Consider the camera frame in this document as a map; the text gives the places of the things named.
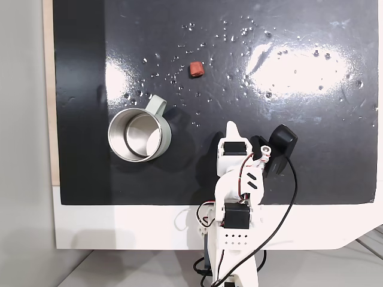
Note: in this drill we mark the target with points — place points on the black webcam with clip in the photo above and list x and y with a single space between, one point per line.
281 143

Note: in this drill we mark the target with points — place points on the pale green steel mug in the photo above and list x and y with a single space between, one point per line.
161 131

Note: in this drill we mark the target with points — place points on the grey table clamp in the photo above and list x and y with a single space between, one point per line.
206 254

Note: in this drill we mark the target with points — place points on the black table mat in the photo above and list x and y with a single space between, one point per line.
89 59

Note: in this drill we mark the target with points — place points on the light wooden board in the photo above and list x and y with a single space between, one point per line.
48 89

